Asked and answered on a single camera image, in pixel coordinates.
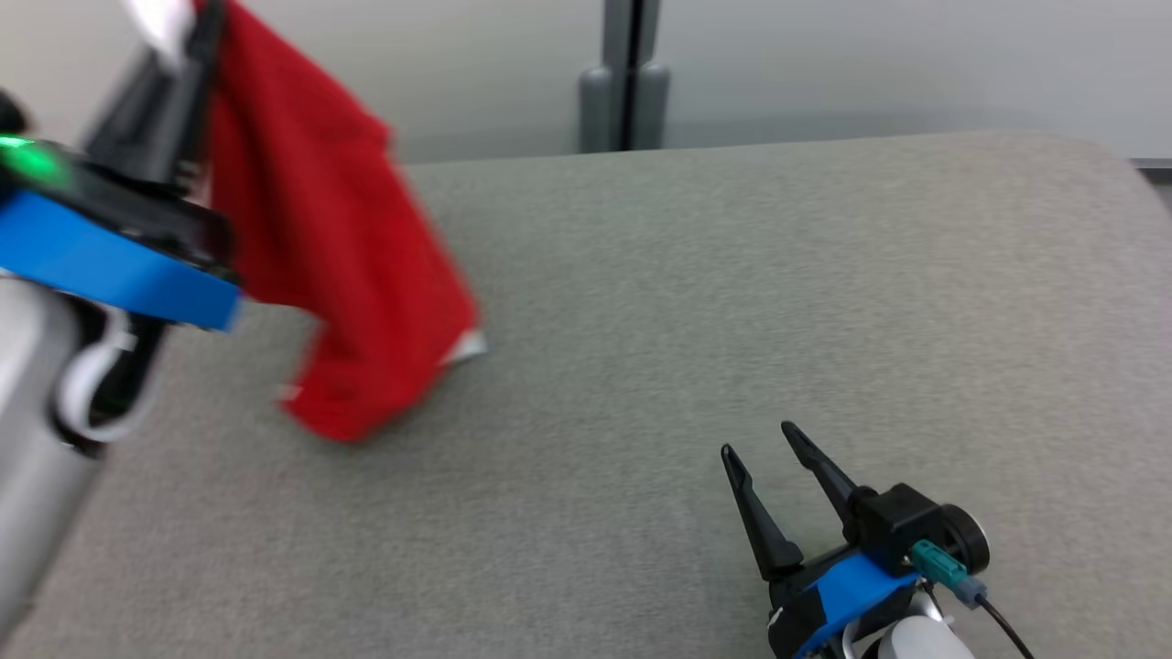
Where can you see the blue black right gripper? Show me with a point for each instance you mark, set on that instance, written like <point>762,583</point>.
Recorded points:
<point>847,590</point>

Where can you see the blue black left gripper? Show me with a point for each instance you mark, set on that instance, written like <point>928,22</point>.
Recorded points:
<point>101,256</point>

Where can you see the red and white jersey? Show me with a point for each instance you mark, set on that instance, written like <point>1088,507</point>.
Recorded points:
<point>330,229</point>

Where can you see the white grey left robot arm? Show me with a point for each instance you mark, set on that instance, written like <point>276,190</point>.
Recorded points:
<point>27,430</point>

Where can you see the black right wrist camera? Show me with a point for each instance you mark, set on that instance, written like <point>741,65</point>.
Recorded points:
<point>897,517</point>

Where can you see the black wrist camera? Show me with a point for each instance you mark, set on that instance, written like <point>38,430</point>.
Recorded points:
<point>9,114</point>
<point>897,517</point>

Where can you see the teal right camera plug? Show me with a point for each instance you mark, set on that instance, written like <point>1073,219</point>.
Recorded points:
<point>938,563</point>

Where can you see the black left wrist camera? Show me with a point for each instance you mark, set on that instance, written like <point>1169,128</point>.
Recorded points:
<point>9,114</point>

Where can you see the grey partition post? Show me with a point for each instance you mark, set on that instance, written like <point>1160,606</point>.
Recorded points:
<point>624,82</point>

